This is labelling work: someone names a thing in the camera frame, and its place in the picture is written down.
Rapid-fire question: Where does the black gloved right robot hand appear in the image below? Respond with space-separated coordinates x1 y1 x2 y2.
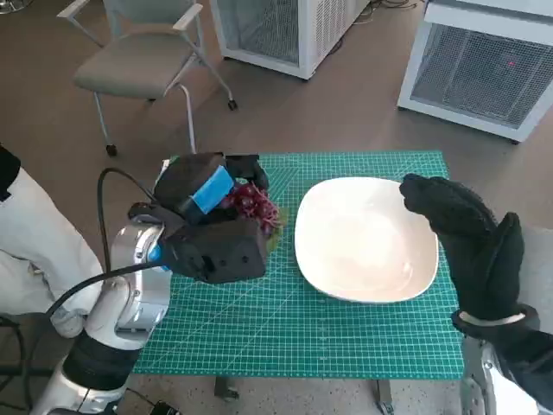
398 172 527 324

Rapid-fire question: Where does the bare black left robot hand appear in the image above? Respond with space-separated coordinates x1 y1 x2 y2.
153 151 272 226

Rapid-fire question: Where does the red toy grape bunch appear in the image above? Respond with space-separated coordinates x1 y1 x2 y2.
221 180 283 252

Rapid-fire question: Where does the white plate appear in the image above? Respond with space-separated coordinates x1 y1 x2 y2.
294 176 441 303

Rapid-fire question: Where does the person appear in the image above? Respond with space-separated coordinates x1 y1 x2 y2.
0 144 105 339

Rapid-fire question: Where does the green cutting mat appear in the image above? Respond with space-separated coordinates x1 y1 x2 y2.
129 149 467 381

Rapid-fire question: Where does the white cabinet with mesh door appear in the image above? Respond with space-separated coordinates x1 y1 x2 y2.
209 0 373 82
396 0 553 146

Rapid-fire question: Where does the black floor device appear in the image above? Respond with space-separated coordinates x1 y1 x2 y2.
145 399 183 415

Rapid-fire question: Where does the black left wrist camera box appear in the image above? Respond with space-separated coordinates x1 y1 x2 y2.
162 215 268 285

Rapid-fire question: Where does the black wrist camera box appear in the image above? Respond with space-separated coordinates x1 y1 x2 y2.
162 215 268 285
496 318 553 412

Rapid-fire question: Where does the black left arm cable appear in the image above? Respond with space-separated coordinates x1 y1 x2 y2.
46 167 168 317

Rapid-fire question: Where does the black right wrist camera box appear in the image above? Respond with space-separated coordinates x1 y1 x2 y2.
496 318 553 412

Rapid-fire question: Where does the grey chair with white frame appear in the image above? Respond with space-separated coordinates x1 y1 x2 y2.
57 0 240 157

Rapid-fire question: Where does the metal table leg bracket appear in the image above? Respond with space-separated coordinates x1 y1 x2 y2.
214 374 241 401
373 379 395 415

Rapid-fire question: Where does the black floor cable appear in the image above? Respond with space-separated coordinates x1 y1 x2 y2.
0 313 31 415

